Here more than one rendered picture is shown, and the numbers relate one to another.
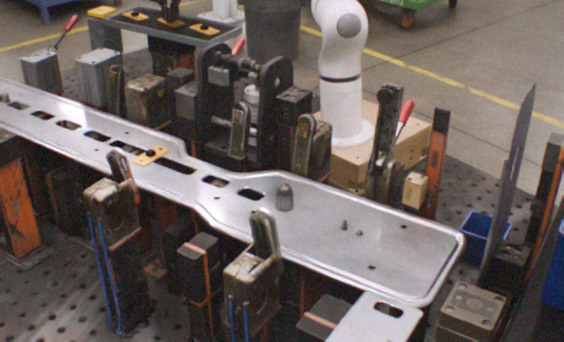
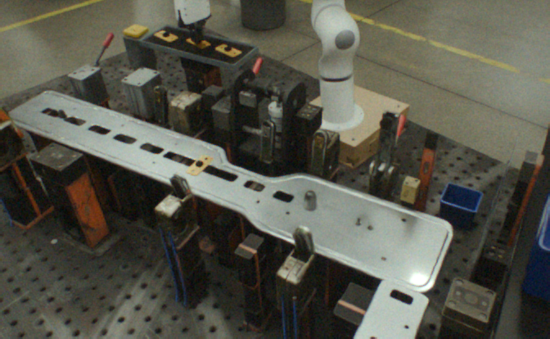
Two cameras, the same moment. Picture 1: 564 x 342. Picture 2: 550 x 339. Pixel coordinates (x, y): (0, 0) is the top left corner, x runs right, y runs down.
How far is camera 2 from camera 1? 0.24 m
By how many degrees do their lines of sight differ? 9
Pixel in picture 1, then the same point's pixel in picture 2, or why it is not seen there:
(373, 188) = (376, 186)
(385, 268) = (394, 259)
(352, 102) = (346, 96)
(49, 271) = (119, 255)
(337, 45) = (335, 55)
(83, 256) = (145, 237)
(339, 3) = (336, 20)
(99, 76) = (144, 94)
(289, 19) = not seen: outside the picture
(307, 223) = (329, 220)
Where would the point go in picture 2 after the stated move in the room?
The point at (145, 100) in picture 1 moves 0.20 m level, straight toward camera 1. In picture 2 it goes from (187, 115) to (200, 155)
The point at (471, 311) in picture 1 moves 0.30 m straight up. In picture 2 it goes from (469, 305) to (507, 183)
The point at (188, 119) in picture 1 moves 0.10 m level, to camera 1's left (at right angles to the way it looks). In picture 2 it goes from (223, 128) to (189, 131)
